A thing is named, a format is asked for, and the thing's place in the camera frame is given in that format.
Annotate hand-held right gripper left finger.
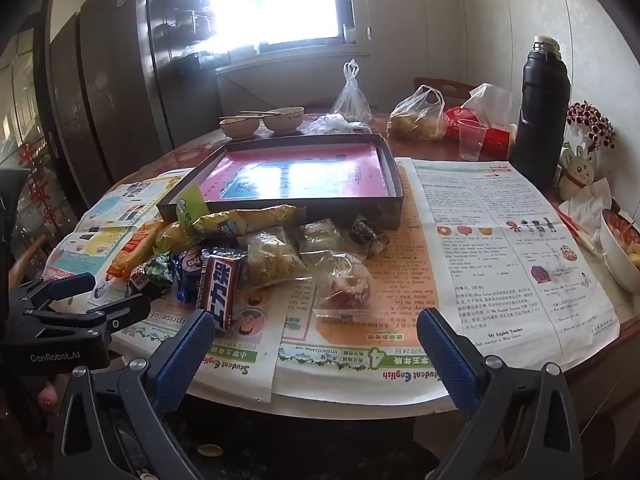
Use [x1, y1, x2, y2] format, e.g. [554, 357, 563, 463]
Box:
[52, 309, 217, 480]

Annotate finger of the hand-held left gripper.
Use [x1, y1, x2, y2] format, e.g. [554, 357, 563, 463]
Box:
[10, 272, 97, 313]
[22, 292, 152, 348]

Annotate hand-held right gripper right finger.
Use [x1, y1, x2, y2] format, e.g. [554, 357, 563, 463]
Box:
[416, 307, 586, 480]

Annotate orange rice cracker packet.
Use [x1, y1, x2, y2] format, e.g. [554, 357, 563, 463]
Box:
[106, 222, 166, 281]

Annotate dark chocolate bar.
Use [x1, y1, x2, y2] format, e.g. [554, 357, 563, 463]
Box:
[196, 247, 248, 332]

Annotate black green candy packet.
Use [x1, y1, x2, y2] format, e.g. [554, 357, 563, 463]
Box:
[129, 255, 176, 301]

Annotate blue cookie packet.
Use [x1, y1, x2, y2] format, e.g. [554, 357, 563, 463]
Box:
[172, 245, 211, 303]

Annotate clear packet with red treat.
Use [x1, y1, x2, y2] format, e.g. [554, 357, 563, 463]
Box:
[312, 252, 373, 318]

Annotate clear granola cake packet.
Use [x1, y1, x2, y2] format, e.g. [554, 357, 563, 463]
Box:
[245, 227, 311, 291]

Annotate green milk snack packet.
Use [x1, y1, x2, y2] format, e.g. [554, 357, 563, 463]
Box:
[175, 185, 213, 226]

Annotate small brown candy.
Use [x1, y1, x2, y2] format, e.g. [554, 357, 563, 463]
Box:
[348, 216, 388, 258]

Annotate yellow cow print snack packet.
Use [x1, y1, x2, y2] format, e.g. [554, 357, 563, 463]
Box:
[155, 204, 307, 256]

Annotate clear packet with yellow cake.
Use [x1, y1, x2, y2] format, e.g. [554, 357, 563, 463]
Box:
[299, 219, 353, 261]

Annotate dark shallow box tray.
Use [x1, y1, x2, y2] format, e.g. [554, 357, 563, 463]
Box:
[156, 133, 405, 231]

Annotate curved back wooden chair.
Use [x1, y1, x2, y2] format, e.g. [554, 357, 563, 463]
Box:
[10, 232, 47, 291]

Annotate colourful yellow blue newspaper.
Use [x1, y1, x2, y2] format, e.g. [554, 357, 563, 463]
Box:
[42, 170, 201, 311]

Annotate newspaper with peach page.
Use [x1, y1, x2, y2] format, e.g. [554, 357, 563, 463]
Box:
[272, 157, 621, 396]

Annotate glass door with red stickers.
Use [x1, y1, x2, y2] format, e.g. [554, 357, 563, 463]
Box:
[0, 25, 66, 241]

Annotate red wooden chopsticks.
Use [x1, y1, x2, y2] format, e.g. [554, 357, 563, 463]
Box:
[557, 210, 598, 253]

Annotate white bowl of food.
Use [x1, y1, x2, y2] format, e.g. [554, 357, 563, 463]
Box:
[597, 208, 640, 293]

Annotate tall refrigerator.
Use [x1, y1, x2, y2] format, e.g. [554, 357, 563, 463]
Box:
[45, 0, 226, 201]

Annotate crumpled white paper napkin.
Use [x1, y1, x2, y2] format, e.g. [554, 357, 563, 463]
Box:
[557, 180, 613, 241]

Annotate clear plastic cup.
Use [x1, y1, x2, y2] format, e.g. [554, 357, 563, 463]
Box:
[456, 119, 488, 162]

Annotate beige rabbit figurine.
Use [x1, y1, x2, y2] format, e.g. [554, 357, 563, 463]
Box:
[557, 145, 598, 202]

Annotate red tissue pack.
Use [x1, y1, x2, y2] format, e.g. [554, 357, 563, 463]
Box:
[444, 83, 518, 161]

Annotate plain beige ceramic bowl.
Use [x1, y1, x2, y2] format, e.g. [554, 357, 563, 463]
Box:
[219, 116, 261, 139]

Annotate plastic bag of pastries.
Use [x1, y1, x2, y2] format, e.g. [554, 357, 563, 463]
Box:
[389, 85, 447, 142]

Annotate beige ceramic bowl with print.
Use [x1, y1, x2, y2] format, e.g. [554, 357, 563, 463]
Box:
[262, 106, 306, 132]

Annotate crumpled white plastic bag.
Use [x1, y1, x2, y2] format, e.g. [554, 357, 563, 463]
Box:
[300, 114, 368, 136]

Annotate black thermos flask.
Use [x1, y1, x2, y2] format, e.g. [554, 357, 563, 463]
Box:
[509, 35, 572, 188]

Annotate tall clear plastic bag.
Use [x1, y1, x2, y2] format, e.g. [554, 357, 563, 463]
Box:
[330, 59, 373, 123]

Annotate hanging storage rack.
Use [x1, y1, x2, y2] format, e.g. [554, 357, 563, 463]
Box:
[155, 0, 221, 76]

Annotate bright window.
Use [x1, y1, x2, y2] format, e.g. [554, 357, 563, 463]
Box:
[207, 0, 351, 53]

